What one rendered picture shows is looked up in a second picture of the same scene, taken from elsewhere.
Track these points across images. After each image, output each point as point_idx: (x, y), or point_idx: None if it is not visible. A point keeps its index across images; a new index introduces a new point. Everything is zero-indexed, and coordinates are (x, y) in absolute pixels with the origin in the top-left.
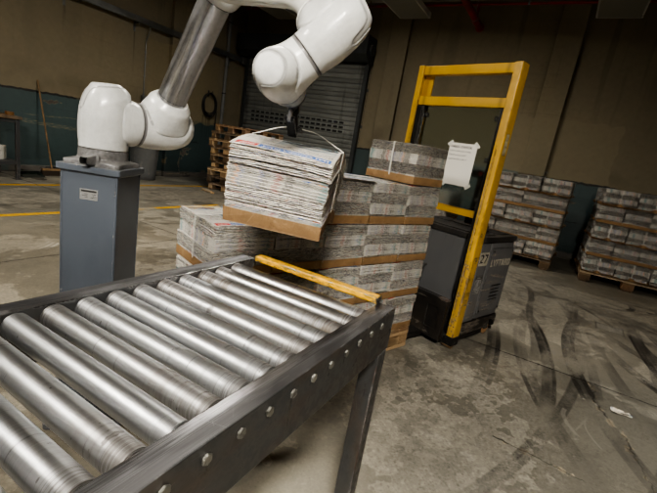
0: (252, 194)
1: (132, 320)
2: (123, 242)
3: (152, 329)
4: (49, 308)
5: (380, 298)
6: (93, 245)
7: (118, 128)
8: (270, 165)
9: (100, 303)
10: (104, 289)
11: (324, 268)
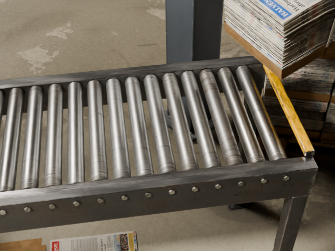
0: (240, 20)
1: (116, 106)
2: (205, 7)
3: (119, 117)
4: (89, 82)
5: (311, 153)
6: (182, 7)
7: None
8: (245, 4)
9: (113, 86)
10: (126, 73)
11: None
